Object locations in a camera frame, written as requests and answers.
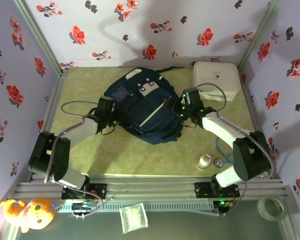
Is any navy blue backpack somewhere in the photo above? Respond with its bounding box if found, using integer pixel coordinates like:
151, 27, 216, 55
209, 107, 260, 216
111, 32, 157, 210
103, 66, 186, 146

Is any white storage case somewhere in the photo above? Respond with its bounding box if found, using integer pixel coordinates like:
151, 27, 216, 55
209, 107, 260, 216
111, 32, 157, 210
191, 61, 242, 102

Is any white orange medicine bottle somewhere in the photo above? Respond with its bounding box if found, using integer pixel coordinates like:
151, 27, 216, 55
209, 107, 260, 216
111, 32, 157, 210
196, 154, 212, 171

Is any white plastic packet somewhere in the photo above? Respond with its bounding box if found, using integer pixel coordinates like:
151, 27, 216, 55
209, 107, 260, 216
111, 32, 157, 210
119, 202, 149, 235

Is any orange plush toy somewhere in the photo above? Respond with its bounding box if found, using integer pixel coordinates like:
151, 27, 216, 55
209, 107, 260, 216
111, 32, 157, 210
0, 197, 58, 234

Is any clear tape roll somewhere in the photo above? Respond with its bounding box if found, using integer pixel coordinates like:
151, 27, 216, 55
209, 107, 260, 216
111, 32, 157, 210
255, 195, 288, 222

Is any lilac right arm cable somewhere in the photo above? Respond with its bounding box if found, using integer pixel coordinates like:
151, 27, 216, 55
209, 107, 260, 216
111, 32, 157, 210
196, 82, 277, 217

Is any aluminium frame side rail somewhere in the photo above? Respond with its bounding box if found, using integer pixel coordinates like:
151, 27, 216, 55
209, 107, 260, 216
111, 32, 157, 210
27, 68, 70, 182
238, 71, 282, 180

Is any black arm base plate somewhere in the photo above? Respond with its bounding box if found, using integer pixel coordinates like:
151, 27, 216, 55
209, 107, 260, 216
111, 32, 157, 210
194, 181, 240, 200
61, 182, 108, 200

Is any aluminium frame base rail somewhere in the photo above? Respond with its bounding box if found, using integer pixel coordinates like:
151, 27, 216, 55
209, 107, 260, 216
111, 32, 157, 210
13, 174, 291, 201

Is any white slotted cable duct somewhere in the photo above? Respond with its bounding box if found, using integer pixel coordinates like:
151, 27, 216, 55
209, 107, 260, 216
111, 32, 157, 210
56, 201, 215, 214

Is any aluminium frame post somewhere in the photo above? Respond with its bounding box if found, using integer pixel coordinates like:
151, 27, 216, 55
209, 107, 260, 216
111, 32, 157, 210
12, 0, 67, 76
238, 0, 282, 73

